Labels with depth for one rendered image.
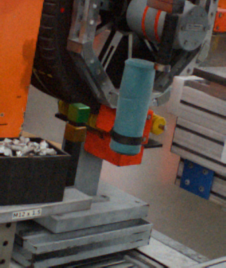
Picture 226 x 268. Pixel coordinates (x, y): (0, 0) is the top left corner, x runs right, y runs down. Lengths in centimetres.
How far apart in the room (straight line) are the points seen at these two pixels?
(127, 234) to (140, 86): 59
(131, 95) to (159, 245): 72
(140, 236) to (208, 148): 84
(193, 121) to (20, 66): 44
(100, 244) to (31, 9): 88
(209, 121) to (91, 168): 79
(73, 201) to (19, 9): 47
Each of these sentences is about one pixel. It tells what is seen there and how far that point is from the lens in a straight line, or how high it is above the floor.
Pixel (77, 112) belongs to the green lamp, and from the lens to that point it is 198.
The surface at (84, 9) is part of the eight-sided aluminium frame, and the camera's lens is 223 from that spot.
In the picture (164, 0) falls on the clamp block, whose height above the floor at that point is 93.
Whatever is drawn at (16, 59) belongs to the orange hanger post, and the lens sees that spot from 202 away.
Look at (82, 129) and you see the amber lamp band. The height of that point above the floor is 60.
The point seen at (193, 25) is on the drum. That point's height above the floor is 86.
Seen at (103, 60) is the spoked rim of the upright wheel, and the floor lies 70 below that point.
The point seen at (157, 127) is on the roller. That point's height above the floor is 51.
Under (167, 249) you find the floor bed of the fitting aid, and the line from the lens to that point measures 280.
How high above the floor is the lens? 112
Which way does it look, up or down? 14 degrees down
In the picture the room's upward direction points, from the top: 11 degrees clockwise
